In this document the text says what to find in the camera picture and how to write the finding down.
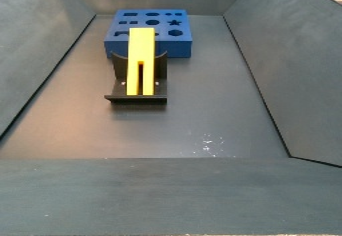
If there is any yellow double-square forked block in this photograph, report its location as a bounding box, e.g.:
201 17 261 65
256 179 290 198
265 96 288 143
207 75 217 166
127 28 155 95

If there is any blue shape-sorting foam board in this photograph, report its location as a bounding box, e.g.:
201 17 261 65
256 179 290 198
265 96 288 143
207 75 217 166
103 8 193 60

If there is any black curved holder stand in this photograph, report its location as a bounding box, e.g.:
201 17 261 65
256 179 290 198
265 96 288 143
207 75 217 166
104 53 167 105

